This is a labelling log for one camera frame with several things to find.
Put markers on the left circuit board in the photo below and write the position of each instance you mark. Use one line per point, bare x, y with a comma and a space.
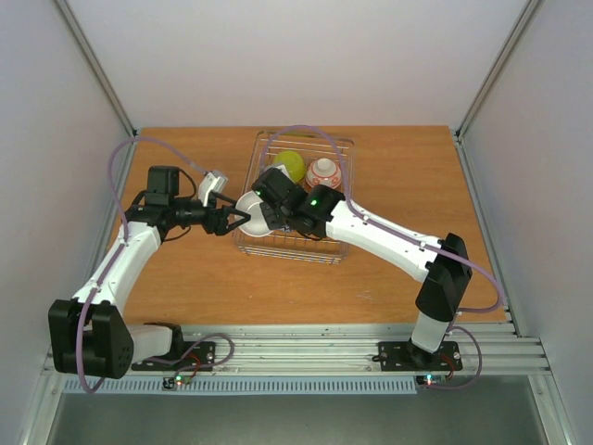
178, 381

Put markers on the circuit board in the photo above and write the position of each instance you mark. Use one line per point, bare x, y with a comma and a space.
178, 381
431, 380

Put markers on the grey slotted cable duct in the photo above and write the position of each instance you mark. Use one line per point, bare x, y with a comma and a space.
267, 385

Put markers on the red patterned bowl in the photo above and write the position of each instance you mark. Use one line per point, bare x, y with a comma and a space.
324, 171

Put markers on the right circuit board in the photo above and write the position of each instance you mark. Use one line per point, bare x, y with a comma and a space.
431, 380

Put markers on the lime green bowl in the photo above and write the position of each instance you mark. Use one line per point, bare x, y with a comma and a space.
294, 164

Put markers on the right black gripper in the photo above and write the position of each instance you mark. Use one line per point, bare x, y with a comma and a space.
267, 215

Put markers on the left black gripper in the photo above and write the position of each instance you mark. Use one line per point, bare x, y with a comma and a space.
221, 227

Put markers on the aluminium rail frame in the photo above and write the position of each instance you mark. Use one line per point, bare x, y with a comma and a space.
347, 349

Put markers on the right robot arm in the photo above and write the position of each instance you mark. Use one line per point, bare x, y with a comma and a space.
439, 264

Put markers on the white bowl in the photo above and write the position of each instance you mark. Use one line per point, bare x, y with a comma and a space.
249, 203

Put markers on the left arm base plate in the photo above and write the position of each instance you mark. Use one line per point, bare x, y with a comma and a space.
185, 357

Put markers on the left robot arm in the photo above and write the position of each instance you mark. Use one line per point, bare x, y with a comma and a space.
88, 334

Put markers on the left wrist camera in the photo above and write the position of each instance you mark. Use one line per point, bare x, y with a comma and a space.
213, 182

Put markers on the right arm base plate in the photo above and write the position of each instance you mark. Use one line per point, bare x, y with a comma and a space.
399, 356

